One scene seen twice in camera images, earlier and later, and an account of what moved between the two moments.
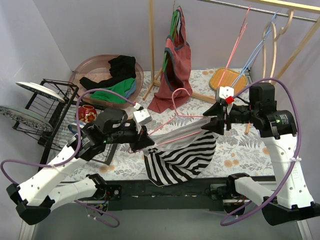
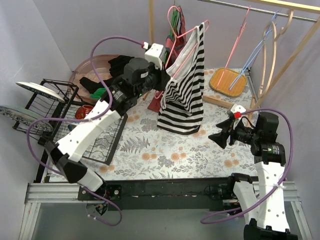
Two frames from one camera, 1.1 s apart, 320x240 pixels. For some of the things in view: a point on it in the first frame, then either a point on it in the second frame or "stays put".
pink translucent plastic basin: [97, 66] stays put
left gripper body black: [138, 135] → [158, 76]
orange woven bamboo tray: [227, 79] stays put
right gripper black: [225, 119] → [231, 133]
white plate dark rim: [40, 90] stays put
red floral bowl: [87, 113] stays put
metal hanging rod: [267, 11] stays put
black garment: [121, 67] stays put
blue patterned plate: [27, 118] stays put
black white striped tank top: [180, 154] → [182, 105]
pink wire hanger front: [175, 115] → [175, 38]
